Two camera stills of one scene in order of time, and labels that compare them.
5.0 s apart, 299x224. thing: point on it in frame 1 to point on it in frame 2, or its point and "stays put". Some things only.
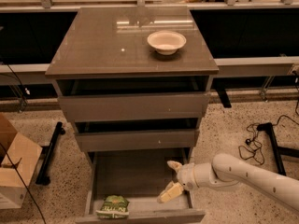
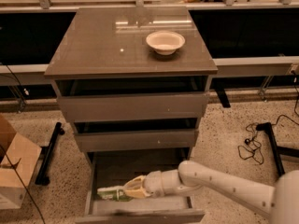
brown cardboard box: x=18 y=168 stays put
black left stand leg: x=47 y=155 stays put
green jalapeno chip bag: x=114 y=207 to x=117 y=193
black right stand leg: x=278 y=150 stays put
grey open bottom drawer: x=139 y=176 stays put
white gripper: x=189 y=175 to x=153 y=184
